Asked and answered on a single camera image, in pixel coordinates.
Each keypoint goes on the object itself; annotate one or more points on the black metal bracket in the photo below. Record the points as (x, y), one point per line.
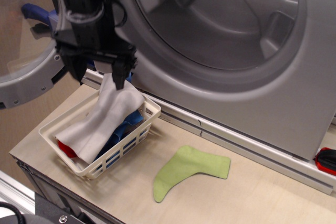
(53, 214)

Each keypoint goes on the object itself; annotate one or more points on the red and black tool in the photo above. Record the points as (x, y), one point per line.
(325, 160)

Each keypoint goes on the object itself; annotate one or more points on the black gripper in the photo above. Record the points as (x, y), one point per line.
(95, 39)

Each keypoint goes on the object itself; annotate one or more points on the grey toy washing machine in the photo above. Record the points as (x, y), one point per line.
(263, 68)

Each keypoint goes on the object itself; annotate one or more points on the white felt cloth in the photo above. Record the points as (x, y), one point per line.
(86, 138)

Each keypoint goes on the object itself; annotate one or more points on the blue plastic handle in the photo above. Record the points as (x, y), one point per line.
(49, 18)

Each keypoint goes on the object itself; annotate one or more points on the grey round washer door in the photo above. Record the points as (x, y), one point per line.
(30, 65)

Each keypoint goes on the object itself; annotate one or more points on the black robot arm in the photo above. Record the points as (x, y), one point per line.
(86, 9)

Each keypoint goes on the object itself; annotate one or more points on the white plastic laundry basket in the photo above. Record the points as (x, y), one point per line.
(149, 110)

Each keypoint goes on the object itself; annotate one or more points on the green felt sock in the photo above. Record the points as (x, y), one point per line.
(186, 162)

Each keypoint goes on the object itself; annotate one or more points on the red felt cloth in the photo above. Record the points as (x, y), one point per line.
(67, 150)

